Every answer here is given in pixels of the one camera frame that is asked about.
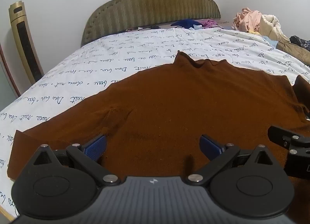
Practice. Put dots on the light blue cloth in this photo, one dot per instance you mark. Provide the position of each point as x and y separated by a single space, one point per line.
271 42

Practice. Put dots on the gold tower air conditioner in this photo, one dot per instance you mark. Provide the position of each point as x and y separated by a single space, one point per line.
26 44

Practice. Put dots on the white script-printed bed sheet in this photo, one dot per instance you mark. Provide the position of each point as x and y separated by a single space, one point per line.
109 56

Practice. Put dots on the brown knit sweater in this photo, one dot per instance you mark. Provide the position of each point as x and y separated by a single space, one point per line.
169 107

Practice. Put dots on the cream padded jacket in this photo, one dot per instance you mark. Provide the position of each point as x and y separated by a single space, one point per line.
273 27

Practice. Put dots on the pink crumpled clothes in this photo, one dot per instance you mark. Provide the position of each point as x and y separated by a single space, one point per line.
249 19

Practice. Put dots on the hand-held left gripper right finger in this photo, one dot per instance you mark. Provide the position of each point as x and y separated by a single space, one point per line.
209 147

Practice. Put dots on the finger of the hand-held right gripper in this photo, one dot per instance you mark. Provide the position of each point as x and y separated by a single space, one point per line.
278 135

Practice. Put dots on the dark blue cloth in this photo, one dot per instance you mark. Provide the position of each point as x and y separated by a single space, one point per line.
185 23

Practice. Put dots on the purple cloth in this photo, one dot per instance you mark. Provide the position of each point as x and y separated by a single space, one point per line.
208 23

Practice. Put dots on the olive striped padded headboard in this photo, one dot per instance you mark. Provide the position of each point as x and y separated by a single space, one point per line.
150 3

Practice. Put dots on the dark patterned garment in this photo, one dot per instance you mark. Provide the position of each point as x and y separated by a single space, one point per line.
301 42

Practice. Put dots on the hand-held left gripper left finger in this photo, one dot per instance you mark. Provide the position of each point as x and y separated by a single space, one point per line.
95 147

